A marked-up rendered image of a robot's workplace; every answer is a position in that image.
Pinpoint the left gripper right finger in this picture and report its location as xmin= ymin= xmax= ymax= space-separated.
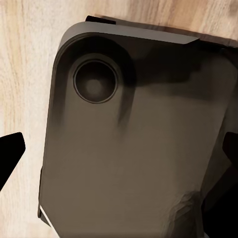
xmin=222 ymin=132 xmax=238 ymax=172

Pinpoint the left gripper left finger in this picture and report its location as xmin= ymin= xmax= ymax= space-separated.
xmin=0 ymin=132 xmax=26 ymax=192

